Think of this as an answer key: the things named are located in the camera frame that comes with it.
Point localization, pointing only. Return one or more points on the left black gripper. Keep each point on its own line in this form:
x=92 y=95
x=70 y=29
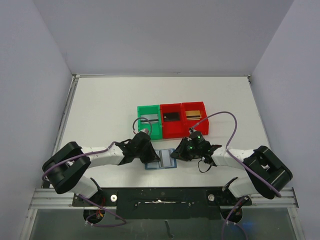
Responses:
x=149 y=155

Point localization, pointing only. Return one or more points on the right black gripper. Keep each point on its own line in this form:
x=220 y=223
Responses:
x=181 y=152

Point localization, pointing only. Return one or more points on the white card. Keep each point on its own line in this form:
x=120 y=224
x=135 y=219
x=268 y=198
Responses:
x=165 y=158

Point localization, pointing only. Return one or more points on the blue leather card holder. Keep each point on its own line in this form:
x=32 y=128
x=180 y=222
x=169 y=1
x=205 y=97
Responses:
x=158 y=165

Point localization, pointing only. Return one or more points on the red plastic bin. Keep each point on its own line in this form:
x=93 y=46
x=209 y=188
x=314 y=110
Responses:
x=172 y=130
x=203 y=127

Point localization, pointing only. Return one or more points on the silver VIP card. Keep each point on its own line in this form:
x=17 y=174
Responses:
x=146 y=118

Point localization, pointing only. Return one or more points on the green plastic bin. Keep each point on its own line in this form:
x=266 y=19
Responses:
x=156 y=128

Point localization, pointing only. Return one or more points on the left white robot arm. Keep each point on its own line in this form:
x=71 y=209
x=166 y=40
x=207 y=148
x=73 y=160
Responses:
x=66 y=168

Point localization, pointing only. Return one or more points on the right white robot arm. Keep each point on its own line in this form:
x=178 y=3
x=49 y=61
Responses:
x=267 y=174

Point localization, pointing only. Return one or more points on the black card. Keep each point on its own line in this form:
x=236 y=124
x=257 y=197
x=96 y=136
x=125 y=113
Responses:
x=171 y=117

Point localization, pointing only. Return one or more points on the gold card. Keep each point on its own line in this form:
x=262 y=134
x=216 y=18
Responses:
x=192 y=115

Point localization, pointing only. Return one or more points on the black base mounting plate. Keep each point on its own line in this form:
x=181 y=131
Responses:
x=167 y=213

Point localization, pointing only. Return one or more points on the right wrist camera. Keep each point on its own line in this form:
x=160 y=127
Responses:
x=195 y=136

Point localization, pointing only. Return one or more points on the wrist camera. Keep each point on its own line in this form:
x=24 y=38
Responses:
x=144 y=130
x=195 y=136

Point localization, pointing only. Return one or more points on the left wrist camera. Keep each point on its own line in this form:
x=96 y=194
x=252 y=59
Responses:
x=144 y=130

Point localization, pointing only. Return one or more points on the aluminium frame rail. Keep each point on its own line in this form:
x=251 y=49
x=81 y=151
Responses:
x=128 y=199

